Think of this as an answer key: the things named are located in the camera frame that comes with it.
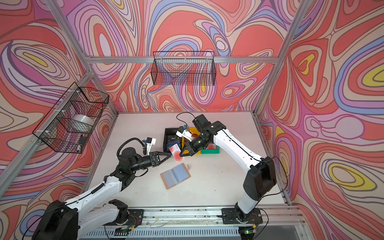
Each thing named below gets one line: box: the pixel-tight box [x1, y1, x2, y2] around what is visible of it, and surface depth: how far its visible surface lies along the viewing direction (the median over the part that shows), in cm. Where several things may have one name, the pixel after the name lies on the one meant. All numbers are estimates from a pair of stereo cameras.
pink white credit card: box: [169, 143, 185, 163], surface depth 74 cm
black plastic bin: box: [163, 128, 182, 153], surface depth 103 cm
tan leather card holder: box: [160, 163, 192, 190], surface depth 89 cm
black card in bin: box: [167, 134, 181, 142], surface depth 103 cm
